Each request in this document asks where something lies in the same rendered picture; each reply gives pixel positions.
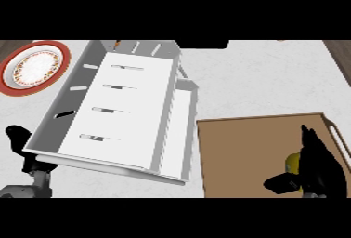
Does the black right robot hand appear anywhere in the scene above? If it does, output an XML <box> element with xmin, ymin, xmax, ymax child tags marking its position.
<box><xmin>262</xmin><ymin>124</ymin><xmax>349</xmax><ymax>197</ymax></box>

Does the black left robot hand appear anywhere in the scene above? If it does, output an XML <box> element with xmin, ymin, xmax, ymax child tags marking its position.
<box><xmin>4</xmin><ymin>125</ymin><xmax>60</xmax><ymax>178</ymax></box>

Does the yellow lemon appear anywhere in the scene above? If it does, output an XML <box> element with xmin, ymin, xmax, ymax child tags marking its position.
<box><xmin>283</xmin><ymin>152</ymin><xmax>302</xmax><ymax>176</ymax></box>

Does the brown wooden tray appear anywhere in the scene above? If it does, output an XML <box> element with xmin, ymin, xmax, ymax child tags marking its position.
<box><xmin>196</xmin><ymin>112</ymin><xmax>351</xmax><ymax>199</ymax></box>

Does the white tiered basket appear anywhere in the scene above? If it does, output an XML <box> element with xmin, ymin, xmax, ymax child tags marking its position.
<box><xmin>22</xmin><ymin>40</ymin><xmax>200</xmax><ymax>187</ymax></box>

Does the red rimmed patterned plate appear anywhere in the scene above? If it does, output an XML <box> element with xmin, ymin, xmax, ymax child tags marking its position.
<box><xmin>0</xmin><ymin>40</ymin><xmax>72</xmax><ymax>98</ymax></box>

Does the black appliance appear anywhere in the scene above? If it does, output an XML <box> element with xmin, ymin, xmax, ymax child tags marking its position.
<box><xmin>174</xmin><ymin>40</ymin><xmax>230</xmax><ymax>50</ymax></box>

